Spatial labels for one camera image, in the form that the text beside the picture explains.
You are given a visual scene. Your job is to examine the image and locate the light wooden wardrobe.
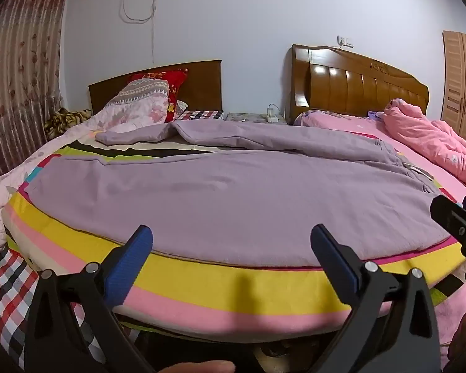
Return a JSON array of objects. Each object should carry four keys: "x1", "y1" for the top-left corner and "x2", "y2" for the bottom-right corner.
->
[{"x1": 440, "y1": 30, "x2": 466, "y2": 152}]

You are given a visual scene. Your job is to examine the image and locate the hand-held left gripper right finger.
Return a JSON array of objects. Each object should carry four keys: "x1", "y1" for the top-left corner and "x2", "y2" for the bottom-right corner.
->
[{"x1": 311, "y1": 223, "x2": 441, "y2": 373}]

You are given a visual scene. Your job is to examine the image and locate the colourful striped blanket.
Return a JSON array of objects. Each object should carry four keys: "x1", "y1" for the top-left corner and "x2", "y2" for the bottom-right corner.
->
[{"x1": 2, "y1": 130, "x2": 466, "y2": 343}]

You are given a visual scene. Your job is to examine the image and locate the glossy padded wooden headboard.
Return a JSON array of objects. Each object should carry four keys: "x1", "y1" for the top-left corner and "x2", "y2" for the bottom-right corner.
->
[{"x1": 289, "y1": 44, "x2": 430, "y2": 125}]

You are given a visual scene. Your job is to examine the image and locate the floral pleated curtain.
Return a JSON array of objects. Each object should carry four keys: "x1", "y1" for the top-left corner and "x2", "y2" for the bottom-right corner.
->
[{"x1": 0, "y1": 0, "x2": 72, "y2": 187}]

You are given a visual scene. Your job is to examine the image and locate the brown yellow blanket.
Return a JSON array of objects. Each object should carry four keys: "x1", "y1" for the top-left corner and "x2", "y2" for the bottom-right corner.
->
[{"x1": 44, "y1": 108, "x2": 93, "y2": 139}]

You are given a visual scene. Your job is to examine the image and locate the pale pink floral quilt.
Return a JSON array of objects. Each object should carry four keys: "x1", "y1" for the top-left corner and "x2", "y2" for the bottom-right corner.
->
[{"x1": 0, "y1": 78, "x2": 172, "y2": 269}]

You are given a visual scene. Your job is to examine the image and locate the pink purple pillow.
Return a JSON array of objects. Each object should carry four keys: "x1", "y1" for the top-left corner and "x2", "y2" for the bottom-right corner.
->
[{"x1": 294, "y1": 109, "x2": 368, "y2": 126}]

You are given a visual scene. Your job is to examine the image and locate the pink bed sheet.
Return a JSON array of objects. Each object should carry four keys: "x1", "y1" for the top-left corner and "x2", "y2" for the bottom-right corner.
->
[{"x1": 294, "y1": 109, "x2": 466, "y2": 358}]

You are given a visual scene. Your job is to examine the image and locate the plaid bed sheet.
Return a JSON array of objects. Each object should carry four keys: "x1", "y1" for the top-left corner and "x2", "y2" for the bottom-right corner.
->
[{"x1": 0, "y1": 108, "x2": 225, "y2": 371}]

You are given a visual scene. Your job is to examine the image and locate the red embroidered pillow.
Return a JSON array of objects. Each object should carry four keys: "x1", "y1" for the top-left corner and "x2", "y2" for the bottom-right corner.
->
[{"x1": 127, "y1": 69, "x2": 189, "y2": 123}]

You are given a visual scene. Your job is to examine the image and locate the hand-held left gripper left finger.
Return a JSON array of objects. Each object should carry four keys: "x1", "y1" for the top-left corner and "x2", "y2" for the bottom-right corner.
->
[{"x1": 25, "y1": 224, "x2": 156, "y2": 373}]

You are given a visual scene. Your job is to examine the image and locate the person's left hand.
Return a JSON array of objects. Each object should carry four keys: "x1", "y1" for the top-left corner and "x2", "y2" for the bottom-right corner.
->
[{"x1": 154, "y1": 360, "x2": 236, "y2": 373}]

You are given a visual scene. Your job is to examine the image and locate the white wall cable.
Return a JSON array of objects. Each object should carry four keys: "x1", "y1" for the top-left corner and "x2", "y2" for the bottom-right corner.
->
[{"x1": 120, "y1": 0, "x2": 158, "y2": 63}]

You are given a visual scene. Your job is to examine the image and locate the dark wooden headboard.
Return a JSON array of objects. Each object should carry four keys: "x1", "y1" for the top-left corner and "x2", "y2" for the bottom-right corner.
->
[{"x1": 88, "y1": 59, "x2": 223, "y2": 114}]

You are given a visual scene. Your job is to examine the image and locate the patterned nightstand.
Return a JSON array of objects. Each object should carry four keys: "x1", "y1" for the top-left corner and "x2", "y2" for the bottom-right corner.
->
[{"x1": 225, "y1": 112, "x2": 287, "y2": 125}]

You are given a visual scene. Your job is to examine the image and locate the purple pants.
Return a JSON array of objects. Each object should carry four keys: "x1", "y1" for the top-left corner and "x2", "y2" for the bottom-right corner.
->
[{"x1": 24, "y1": 120, "x2": 461, "y2": 269}]

